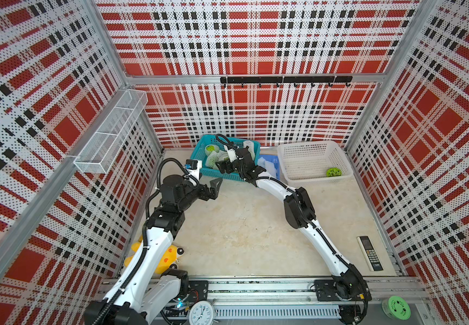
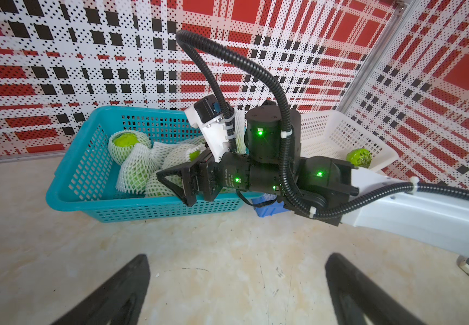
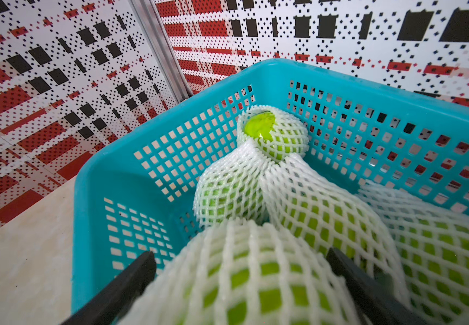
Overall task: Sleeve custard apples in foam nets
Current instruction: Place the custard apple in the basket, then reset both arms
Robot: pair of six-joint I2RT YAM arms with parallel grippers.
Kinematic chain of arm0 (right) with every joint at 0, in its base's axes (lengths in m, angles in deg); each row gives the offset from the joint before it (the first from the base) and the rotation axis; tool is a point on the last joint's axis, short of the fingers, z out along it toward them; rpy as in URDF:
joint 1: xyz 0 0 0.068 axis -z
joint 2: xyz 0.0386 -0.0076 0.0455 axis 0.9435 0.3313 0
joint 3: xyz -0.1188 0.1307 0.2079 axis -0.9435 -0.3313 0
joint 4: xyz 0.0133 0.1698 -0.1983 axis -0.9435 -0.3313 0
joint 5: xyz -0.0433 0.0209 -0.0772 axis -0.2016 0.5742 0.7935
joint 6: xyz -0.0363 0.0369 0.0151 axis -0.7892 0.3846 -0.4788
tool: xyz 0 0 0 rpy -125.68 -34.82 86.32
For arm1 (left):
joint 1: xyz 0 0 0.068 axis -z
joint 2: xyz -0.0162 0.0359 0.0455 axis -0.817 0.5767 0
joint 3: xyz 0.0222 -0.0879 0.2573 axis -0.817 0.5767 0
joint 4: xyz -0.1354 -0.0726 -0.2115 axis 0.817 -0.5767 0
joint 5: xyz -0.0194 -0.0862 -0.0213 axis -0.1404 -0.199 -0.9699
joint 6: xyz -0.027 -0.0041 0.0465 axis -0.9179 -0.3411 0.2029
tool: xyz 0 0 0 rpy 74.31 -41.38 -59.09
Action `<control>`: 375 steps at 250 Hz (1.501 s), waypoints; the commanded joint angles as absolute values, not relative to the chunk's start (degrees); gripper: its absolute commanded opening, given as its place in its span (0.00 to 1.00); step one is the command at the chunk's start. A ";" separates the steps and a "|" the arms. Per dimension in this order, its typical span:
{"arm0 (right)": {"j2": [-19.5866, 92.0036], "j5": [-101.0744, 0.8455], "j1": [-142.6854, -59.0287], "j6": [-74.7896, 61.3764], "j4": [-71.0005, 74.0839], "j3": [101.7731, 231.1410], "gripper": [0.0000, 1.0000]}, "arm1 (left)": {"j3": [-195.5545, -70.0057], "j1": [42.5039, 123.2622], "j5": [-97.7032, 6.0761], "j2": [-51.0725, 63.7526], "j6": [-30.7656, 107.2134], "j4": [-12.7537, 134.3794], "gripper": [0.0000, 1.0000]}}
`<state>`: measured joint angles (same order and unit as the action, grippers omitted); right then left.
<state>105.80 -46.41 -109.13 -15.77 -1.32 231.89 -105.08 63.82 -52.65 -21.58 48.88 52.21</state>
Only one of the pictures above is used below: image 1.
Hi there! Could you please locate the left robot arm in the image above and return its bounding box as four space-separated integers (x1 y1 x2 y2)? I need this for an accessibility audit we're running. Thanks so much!
83 175 222 324

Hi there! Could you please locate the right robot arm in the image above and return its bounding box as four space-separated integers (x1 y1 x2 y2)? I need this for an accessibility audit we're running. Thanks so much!
216 144 371 303

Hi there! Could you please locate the stack of white foam nets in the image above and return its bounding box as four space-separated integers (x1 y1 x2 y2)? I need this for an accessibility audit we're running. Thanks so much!
258 157 277 178

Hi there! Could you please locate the sleeved custard apple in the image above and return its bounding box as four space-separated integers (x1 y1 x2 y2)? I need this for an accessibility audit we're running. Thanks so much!
205 144 220 157
205 156 218 169

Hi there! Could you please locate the green custard apple lower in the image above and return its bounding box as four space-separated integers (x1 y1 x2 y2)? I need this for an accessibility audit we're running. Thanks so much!
326 167 342 177

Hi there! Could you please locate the blue plastic tray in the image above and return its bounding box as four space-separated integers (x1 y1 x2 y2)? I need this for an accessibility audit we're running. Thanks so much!
257 154 280 180

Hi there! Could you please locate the teal plastic basket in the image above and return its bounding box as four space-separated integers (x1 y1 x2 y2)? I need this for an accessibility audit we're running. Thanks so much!
190 135 260 182

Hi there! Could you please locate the white plastic basket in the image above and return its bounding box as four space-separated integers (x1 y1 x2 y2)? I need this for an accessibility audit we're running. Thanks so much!
277 141 353 188

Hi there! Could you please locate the yellow plush toy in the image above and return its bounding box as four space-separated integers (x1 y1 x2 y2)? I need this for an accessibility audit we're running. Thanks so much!
123 237 185 278

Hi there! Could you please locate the white remote control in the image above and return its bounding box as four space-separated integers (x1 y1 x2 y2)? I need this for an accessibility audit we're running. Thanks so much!
357 236 384 272

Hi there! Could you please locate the green tape spool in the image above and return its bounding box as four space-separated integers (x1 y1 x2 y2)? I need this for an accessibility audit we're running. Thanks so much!
381 295 412 320

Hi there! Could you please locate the black hook rail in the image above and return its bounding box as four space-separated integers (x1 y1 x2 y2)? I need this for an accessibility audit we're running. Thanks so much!
220 76 353 85

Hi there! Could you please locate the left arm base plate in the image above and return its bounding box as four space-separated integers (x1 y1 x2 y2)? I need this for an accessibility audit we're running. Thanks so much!
170 280 210 305

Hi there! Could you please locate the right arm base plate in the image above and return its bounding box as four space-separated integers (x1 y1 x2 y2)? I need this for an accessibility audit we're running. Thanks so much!
313 278 372 301

